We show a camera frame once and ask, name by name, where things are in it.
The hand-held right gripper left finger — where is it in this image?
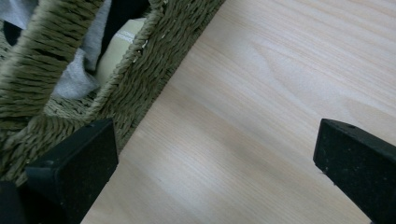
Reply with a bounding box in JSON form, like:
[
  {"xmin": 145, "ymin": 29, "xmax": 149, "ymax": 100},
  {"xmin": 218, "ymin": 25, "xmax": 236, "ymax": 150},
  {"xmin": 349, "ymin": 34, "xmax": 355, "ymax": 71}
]
[{"xmin": 24, "ymin": 118, "xmax": 120, "ymax": 224}]

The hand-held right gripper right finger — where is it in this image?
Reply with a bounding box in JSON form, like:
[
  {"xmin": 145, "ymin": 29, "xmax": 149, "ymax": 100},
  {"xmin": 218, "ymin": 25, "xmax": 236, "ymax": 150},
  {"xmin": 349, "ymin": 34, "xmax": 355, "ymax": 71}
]
[{"xmin": 312, "ymin": 118, "xmax": 396, "ymax": 224}]

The woven green basket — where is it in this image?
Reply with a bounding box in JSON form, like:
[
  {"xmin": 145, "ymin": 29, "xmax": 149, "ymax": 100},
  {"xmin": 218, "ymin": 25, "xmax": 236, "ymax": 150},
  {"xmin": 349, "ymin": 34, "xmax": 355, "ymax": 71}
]
[{"xmin": 0, "ymin": 0, "xmax": 226, "ymax": 188}]

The grey cloth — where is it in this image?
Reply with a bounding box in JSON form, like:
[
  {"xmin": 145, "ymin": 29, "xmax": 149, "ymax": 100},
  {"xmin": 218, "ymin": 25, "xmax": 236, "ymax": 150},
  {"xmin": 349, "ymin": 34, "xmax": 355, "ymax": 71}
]
[{"xmin": 0, "ymin": 0, "xmax": 113, "ymax": 101}]

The pale green box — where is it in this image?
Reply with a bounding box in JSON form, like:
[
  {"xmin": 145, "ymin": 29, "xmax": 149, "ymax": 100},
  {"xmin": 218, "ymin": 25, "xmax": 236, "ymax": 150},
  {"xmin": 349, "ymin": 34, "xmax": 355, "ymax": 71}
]
[{"xmin": 94, "ymin": 17, "xmax": 148, "ymax": 86}]

